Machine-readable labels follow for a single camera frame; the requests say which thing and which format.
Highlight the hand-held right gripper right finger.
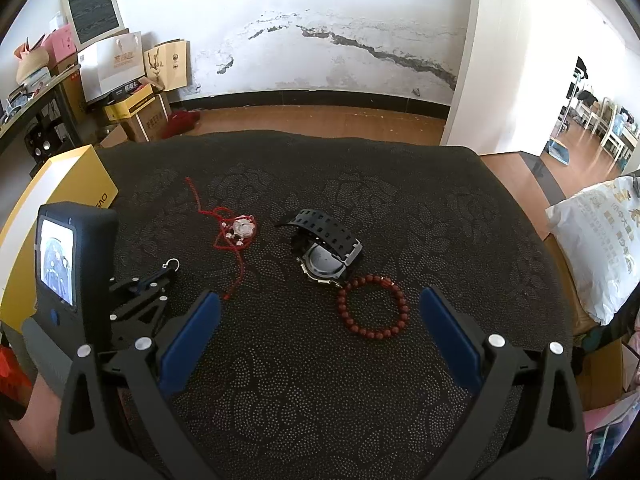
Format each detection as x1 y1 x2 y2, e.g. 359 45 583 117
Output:
419 286 588 480

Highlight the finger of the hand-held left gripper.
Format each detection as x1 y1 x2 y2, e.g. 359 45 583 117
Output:
109 268 180 302
107 287 172 356

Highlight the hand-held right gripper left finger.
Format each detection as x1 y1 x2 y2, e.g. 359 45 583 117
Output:
55 290 236 480

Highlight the person's left forearm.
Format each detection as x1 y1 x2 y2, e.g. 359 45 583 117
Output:
10 372 63 471

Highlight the dark patterned blanket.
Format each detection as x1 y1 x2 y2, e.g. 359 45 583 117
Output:
92 130 576 480

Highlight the red box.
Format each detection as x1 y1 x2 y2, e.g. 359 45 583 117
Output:
0 345 32 411

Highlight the brown cardboard box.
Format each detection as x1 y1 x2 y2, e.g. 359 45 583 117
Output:
122 95 173 143

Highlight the black wrist watch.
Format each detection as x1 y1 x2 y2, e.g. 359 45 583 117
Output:
274 208 364 286

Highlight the red cloth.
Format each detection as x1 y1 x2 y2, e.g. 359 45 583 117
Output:
167 111 201 136

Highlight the black and yellow box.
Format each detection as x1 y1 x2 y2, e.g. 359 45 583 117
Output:
102 85 167 122

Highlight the dark desk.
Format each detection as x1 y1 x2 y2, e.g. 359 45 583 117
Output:
0 67 83 161

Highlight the white printed plastic bag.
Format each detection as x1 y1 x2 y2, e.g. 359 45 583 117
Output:
545 175 640 326

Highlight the pink bag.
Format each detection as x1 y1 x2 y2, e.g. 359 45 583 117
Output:
582 395 640 477

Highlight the white paper bag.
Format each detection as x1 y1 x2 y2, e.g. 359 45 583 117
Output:
77 31 143 103

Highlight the beige paper bag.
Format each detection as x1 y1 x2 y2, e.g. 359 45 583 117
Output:
144 39 190 92

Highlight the pink box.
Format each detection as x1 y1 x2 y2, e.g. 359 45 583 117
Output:
42 24 78 66

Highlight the old white monitor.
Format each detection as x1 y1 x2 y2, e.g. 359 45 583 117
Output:
61 0 126 46

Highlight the white chair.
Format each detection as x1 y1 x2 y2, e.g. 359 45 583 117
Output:
595 100 640 161

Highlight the white door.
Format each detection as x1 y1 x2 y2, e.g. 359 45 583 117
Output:
442 0 588 156

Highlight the red cord necklace with pendant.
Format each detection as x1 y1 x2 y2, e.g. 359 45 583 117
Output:
185 176 260 302

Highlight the red bead bracelet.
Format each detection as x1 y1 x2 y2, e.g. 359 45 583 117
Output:
336 274 410 337

